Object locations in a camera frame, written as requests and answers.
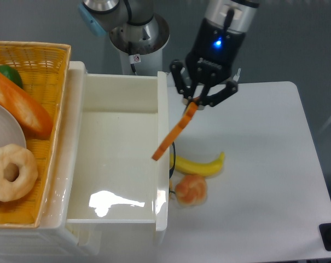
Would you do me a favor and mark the black drawer handle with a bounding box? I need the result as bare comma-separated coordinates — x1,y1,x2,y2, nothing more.
169,142,176,179

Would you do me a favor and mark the yellow woven basket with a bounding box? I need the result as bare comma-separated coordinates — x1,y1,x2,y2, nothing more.
0,41,71,228

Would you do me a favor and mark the yellow banana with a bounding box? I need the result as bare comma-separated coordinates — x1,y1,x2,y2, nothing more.
170,152,225,177

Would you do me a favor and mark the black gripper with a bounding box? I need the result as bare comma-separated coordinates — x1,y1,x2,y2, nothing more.
170,19,246,107

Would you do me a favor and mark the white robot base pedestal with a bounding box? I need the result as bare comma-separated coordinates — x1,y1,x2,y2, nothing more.
109,14,170,76

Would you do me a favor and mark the orange baguette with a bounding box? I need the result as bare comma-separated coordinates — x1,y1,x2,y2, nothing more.
0,73,53,140

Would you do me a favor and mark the orange bread slice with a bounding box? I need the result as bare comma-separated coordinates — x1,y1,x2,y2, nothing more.
152,101,199,161

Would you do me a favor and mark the white open upper drawer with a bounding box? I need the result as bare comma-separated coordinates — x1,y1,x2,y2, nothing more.
67,72,169,232

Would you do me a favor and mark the knotted bread roll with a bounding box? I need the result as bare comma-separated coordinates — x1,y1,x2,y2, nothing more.
175,175,207,207

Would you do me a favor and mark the white table bracket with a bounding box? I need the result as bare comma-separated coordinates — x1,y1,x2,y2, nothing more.
233,68,241,82

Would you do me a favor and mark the white plate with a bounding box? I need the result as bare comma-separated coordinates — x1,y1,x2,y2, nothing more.
0,105,26,148

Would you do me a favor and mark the beige bagel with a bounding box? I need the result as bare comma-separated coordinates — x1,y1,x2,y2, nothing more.
0,144,38,202

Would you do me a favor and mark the green pepper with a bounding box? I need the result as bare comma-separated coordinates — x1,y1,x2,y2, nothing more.
0,65,24,89

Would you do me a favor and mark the white drawer cabinet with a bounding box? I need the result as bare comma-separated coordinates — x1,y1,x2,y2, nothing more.
0,62,166,262

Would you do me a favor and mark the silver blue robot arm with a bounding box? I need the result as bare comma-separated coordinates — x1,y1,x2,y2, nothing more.
78,1,259,107

